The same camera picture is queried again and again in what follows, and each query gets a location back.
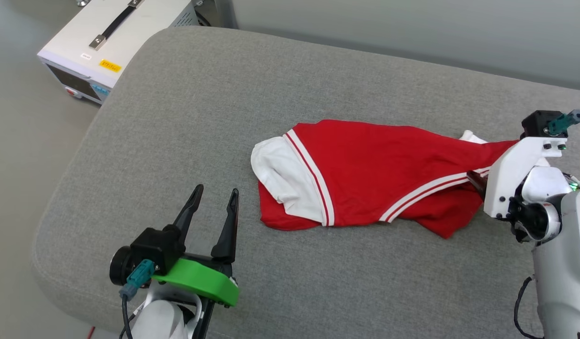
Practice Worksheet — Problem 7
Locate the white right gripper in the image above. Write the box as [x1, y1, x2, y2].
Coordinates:
[466, 137, 568, 219]

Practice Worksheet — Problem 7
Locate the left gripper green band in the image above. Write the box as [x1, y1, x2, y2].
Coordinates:
[153, 184, 240, 308]

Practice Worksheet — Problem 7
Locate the red and white garment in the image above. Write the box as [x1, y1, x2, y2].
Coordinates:
[250, 119, 550, 239]

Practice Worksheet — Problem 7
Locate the grey fabric sofa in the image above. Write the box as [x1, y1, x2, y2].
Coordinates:
[31, 26, 580, 339]

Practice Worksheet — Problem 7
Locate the white instrument box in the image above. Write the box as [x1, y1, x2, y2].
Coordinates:
[37, 0, 202, 105]

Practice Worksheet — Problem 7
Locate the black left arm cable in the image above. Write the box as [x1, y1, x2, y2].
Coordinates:
[119, 260, 157, 339]

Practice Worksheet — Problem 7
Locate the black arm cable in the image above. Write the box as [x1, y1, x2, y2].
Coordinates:
[119, 260, 157, 339]
[513, 276, 546, 339]

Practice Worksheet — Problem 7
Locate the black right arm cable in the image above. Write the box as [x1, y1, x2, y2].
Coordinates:
[513, 276, 546, 339]

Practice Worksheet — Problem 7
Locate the black box carrying handle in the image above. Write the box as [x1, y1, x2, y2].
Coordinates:
[89, 0, 145, 51]

